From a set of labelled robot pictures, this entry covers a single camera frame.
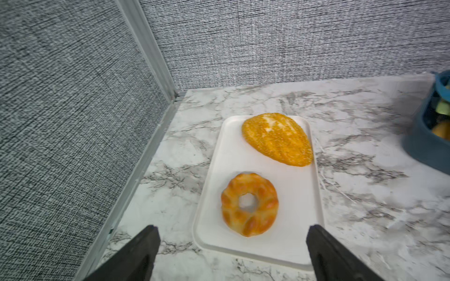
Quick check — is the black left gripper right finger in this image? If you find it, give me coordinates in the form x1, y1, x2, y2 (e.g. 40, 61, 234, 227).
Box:
307, 225, 384, 281

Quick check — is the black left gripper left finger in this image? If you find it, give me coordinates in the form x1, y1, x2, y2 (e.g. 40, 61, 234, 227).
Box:
85, 226, 161, 281

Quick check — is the glazed ring bread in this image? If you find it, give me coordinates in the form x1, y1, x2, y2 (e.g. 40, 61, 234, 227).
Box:
221, 173, 279, 237

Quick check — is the teal plastic storage box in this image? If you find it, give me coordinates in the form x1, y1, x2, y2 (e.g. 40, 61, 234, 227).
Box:
402, 70, 450, 174

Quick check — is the sesame oval bread roll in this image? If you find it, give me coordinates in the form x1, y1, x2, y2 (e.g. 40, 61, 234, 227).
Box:
241, 113, 314, 167

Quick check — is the white rectangular tray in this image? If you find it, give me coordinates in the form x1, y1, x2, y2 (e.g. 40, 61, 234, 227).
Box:
192, 115, 325, 272

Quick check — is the wooden handle green rake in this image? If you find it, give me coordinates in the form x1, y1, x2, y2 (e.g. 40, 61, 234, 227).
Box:
435, 98, 450, 116

